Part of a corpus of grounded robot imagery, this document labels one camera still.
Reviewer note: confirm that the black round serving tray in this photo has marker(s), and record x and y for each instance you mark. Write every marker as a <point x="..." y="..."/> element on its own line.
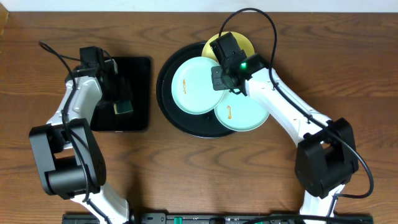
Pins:
<point x="202" y="125"/>

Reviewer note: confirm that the light blue plate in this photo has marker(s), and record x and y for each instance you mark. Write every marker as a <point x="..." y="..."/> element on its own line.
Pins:
<point x="240" y="113"/>
<point x="192" y="87"/>

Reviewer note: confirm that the yellow plate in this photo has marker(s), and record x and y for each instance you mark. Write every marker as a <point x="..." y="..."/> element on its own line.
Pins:
<point x="243" y="42"/>

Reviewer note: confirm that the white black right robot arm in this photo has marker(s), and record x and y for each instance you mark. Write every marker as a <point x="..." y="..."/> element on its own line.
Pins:
<point x="326" y="155"/>

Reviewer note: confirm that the green yellow sponge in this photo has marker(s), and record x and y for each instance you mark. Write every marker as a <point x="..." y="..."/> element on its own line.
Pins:
<point x="122" y="107"/>

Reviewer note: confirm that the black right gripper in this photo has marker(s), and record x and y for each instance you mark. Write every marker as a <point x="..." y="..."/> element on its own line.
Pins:
<point x="216" y="83"/>

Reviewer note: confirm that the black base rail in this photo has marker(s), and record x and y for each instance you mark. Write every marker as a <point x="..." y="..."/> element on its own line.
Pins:
<point x="161" y="218"/>

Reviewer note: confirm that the black rectangular sponge tray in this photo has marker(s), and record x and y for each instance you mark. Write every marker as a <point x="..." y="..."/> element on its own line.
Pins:
<point x="138" y="70"/>

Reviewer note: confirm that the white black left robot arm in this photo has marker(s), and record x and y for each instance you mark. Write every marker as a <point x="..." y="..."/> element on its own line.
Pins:
<point x="68" y="158"/>

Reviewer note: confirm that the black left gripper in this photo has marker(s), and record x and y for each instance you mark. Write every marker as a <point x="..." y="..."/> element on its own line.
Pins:
<point x="116" y="94"/>

